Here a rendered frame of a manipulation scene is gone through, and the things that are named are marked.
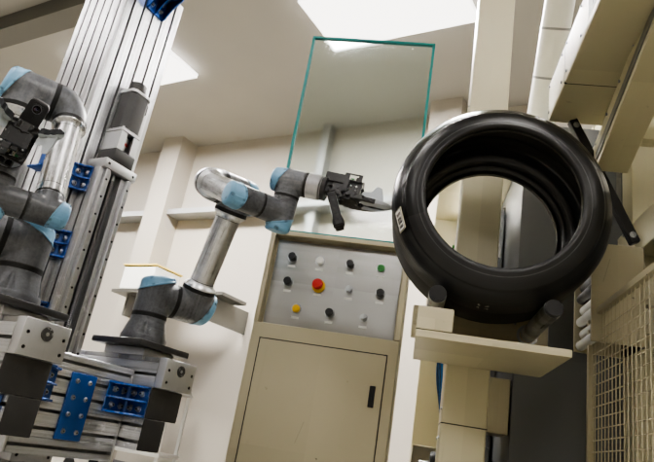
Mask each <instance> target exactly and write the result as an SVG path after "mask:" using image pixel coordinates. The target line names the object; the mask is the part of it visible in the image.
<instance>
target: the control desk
mask: <svg viewBox="0 0 654 462"><path fill-rule="evenodd" d="M409 281H410V279H409V277H408V276H407V274H406V273H405V271H404V269H403V268H402V266H401V264H400V262H399V260H398V257H397V254H396V251H395V247H394V243H389V242H380V241H373V240H364V239H355V238H347V237H338V236H331V235H322V234H313V233H305V232H296V231H290V232H288V233H287V234H280V233H275V232H272V235H271V240H270V245H269V250H268V255H267V259H266V263H265V268H264V273H263V278H262V283H261V288H260V293H259V297H258V301H257V306H256V311H255V316H254V322H253V326H252V331H251V336H250V341H249V345H248V350H247V355H246V359H245V364H244V369H243V374H242V379H241V384H240V388H239V392H238V397H237V402H236V411H235V416H234V421H233V425H232V430H231V434H230V439H229V444H228V449H227V454H226V458H225V462H388V453H389V446H390V438H391V429H392V421H393V413H394V405H395V396H396V388H397V379H398V372H399V364H400V355H401V347H402V338H403V331H404V322H405V314H406V305H407V297H408V290H409Z"/></svg>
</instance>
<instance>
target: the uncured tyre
mask: <svg viewBox="0 0 654 462"><path fill-rule="evenodd" d="M477 176H492V177H499V178H503V179H507V180H510V181H512V182H515V183H517V184H519V185H521V186H523V187H524V188H526V189H527V190H529V191H530V192H531V193H533V194H534V195H535V196H536V197H537V198H538V199H539V200H540V201H541V202H542V204H543V205H544V206H545V208H546V209H547V211H548V213H549V215H550V217H551V219H552V222H553V225H554V229H555V235H556V248H555V254H554V256H553V257H551V258H550V259H548V260H546V261H544V262H541V263H539V264H536V265H533V266H529V267H518V268H501V267H490V266H486V265H482V264H479V263H477V262H474V261H472V260H470V259H468V258H466V257H464V256H463V255H461V254H459V253H458V252H457V251H455V249H454V248H452V247H451V246H450V245H449V244H448V243H447V242H446V241H445V240H444V239H443V238H442V236H441V235H440V234H439V233H438V232H437V230H436V229H435V227H434V225H433V223H432V221H431V219H430V216H429V213H428V210H427V209H428V207H429V205H430V203H431V202H432V201H433V199H434V198H435V197H436V196H437V195H438V194H439V193H441V192H442V191H443V190H445V189H446V188H447V187H448V186H450V185H451V184H453V183H455V182H458V181H460V180H463V179H466V178H471V177H477ZM400 206H401V210H402V213H403V217H404V221H405V225H406V227H405V228H404V230H403V231H402V232H401V233H400V231H399V228H398V224H397V220H396V216H395V212H396V211H397V210H398V208H399V207H400ZM391 214H392V236H393V243H394V247H395V251H396V254H397V257H398V260H399V262H400V264H401V266H402V268H403V269H404V271H405V273H406V274H407V276H408V277H409V279H410V280H411V282H412V283H413V284H414V285H415V287H416V288H417V289H418V290H419V291H420V292H421V293H422V294H423V295H424V296H425V297H426V298H428V293H429V290H430V288H431V287H433V286H435V285H441V286H443V287H444V288H445V289H446V291H447V297H446V301H445V305H444V308H446V309H453V310H454V315H455V316H456V315H457V313H458V311H459V310H460V312H459V314H458V317H460V318H463V319H467V320H470V321H474V322H479V323H486V324H513V323H519V322H524V321H527V320H530V319H531V318H532V317H533V316H534V315H535V314H536V313H537V312H538V311H539V309H540V308H541V307H542V306H543V305H544V304H545V303H546V302H547V301H549V300H556V301H559V302H560V303H563V302H564V301H565V300H566V299H567V298H568V297H569V296H570V295H571V294H572V293H573V292H574V291H575V290H576V289H577V288H579V287H580V286H581V285H582V284H583V283H584V282H585V281H586V280H587V279H588V278H589V276H590V275H591V274H592V273H593V272H594V270H595V269H596V268H597V266H598V265H599V263H600V261H601V259H602V257H603V255H604V253H605V250H606V248H607V245H608V241H609V238H610V234H611V227H612V201H611V195H610V190H609V188H608V185H607V182H606V179H605V177H604V175H603V172H602V170H601V169H600V166H599V164H598V163H597V161H596V160H595V158H594V157H593V156H592V154H591V153H590V152H589V151H588V150H587V148H586V147H585V146H584V145H583V144H582V143H581V142H580V141H578V140H577V139H576V138H575V137H574V136H573V135H571V134H570V133H569V132H567V131H566V130H564V129H563V128H561V127H559V126H558V125H556V124H553V123H551V122H549V121H547V120H545V119H542V118H539V117H537V116H533V115H531V114H527V113H523V112H518V111H510V110H484V111H477V112H472V113H468V114H464V115H461V116H458V117H455V118H453V119H450V120H448V121H446V122H444V123H442V124H440V125H438V126H437V127H435V128H434V129H432V130H431V131H429V132H428V133H427V134H426V135H425V136H423V137H422V138H421V139H420V140H419V141H418V142H417V144H416V146H415V147H414V148H413V150H412V151H411V152H410V153H409V154H408V155H407V157H406V158H405V160H404V162H403V163H402V165H401V167H400V169H399V172H398V174H397V177H396V180H395V183H394V187H393V192H392V201H391ZM476 302H478V303H482V304H487V305H491V308H490V310H484V309H481V308H476V307H474V305H475V303H476Z"/></svg>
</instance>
